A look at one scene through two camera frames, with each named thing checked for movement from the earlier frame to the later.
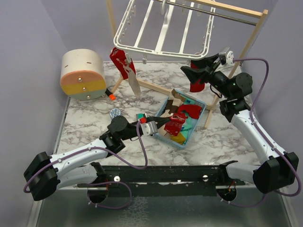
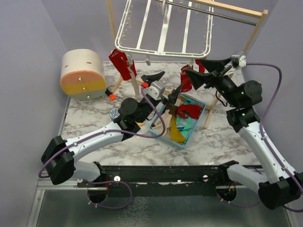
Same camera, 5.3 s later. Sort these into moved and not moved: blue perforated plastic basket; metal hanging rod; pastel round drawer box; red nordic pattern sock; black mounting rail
Moved: red nordic pattern sock
Not moved: black mounting rail; blue perforated plastic basket; metal hanging rod; pastel round drawer box
